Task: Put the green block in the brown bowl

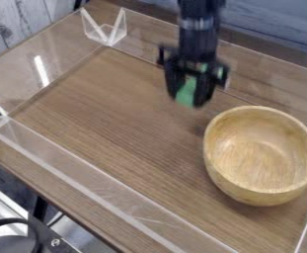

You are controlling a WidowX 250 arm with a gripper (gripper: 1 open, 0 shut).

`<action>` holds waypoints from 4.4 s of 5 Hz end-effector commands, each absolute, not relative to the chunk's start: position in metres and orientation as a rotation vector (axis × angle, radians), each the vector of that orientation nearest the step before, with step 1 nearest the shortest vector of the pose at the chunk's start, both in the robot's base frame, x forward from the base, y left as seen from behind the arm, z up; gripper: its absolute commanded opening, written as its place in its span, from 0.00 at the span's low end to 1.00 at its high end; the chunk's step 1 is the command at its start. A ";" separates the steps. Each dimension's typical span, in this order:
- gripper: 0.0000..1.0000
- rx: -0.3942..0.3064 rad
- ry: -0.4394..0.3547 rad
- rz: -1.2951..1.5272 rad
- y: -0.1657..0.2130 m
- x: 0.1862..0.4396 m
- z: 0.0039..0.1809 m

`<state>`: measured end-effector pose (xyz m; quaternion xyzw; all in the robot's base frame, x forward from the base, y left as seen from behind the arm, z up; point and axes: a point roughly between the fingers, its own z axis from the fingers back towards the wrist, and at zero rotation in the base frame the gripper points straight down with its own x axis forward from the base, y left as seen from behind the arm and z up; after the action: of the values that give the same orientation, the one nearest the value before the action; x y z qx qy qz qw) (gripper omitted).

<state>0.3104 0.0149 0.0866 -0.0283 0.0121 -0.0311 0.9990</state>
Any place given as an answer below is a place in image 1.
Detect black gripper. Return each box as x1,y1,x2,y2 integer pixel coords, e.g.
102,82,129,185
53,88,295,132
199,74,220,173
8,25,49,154
156,19,229,108

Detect green rectangular block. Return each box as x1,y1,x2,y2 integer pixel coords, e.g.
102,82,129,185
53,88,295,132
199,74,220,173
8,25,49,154
175,63,228,108

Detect light wooden bowl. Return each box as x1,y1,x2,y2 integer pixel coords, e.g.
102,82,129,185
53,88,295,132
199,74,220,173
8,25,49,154
203,106,307,207

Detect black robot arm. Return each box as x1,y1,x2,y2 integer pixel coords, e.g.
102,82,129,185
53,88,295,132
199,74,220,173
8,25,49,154
156,0,229,108

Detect black table leg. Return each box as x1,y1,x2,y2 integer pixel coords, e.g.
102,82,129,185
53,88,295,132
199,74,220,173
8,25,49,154
33,197,49,221

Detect clear acrylic corner bracket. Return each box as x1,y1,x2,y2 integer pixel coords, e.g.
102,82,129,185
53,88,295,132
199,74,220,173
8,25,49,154
80,8,127,46

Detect clear acrylic front wall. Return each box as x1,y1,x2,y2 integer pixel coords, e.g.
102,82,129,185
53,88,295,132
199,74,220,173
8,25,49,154
0,114,237,253

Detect black cable loop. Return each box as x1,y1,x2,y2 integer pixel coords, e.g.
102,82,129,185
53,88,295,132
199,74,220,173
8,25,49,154
0,216,42,253

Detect black metal base plate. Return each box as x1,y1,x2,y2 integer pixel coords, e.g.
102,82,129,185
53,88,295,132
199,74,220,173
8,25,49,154
28,224,81,253

